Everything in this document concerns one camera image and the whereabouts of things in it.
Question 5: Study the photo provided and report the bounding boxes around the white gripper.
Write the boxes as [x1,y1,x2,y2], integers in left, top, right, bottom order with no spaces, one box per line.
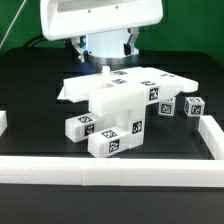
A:
[40,0,163,63]

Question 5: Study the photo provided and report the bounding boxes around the white chair back frame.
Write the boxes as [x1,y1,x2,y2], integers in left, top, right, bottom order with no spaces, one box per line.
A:
[63,67,198,117]

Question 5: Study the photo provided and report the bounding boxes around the white chair seat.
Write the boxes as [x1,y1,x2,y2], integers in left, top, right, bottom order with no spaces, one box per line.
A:
[101,106,146,151]

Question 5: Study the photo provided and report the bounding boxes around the white tagged cube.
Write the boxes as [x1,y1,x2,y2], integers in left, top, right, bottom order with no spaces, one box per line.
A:
[184,97,205,117]
[158,97,176,116]

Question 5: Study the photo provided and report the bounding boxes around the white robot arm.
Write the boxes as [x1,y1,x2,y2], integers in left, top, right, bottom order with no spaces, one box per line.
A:
[40,0,163,63]

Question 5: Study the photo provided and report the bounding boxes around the thin grey rod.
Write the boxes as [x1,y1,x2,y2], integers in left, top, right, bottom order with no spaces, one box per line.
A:
[0,0,27,51]

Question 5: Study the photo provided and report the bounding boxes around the white left block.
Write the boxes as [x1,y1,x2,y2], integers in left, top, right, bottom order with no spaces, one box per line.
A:
[0,110,7,137]

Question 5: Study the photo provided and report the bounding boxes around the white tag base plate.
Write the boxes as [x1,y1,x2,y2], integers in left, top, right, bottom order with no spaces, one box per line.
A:
[57,87,66,100]

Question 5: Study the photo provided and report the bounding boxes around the black cable with connector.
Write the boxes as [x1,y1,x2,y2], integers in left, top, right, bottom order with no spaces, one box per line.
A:
[22,34,48,48]

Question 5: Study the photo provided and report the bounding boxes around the white right rail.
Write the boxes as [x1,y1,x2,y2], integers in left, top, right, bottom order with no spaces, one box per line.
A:
[198,115,224,160]

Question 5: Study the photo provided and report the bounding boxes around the white rail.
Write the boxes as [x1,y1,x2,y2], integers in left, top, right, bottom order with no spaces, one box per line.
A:
[198,115,224,160]
[0,156,224,187]

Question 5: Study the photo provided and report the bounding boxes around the white front rail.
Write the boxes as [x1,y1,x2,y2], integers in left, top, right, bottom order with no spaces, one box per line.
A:
[0,156,224,187]

